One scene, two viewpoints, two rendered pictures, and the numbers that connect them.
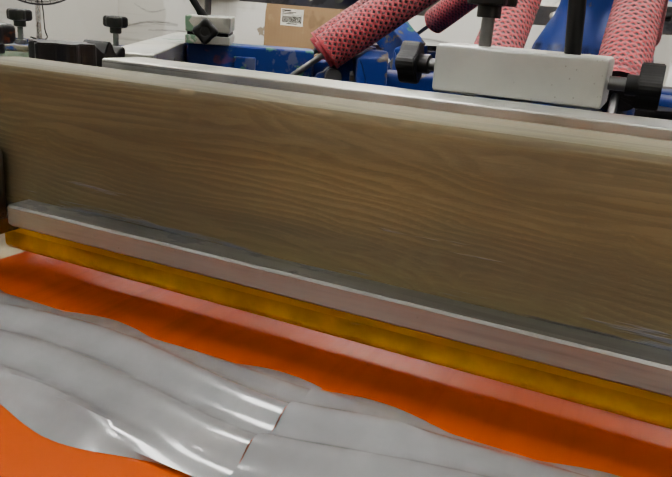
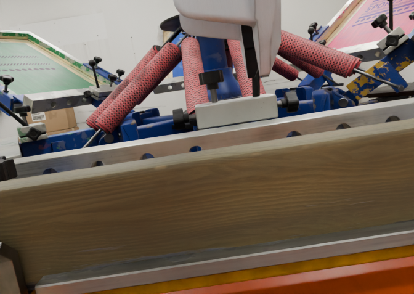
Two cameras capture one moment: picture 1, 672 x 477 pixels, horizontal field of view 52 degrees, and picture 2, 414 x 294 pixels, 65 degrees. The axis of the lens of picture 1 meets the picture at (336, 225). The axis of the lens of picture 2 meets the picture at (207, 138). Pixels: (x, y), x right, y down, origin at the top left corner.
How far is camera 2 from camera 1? 0.14 m
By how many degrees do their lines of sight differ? 24
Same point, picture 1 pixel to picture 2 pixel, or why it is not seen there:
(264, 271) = (249, 257)
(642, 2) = not seen: hidden behind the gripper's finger
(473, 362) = (361, 257)
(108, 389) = not seen: outside the picture
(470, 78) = (215, 119)
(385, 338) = (311, 265)
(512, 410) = (392, 273)
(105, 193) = (110, 249)
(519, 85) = (239, 116)
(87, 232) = (111, 280)
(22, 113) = (28, 218)
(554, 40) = not seen: hidden behind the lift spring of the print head
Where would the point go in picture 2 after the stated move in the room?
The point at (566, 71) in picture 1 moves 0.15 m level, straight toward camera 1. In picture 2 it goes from (259, 104) to (299, 110)
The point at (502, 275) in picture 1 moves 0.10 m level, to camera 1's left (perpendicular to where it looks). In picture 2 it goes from (375, 207) to (248, 257)
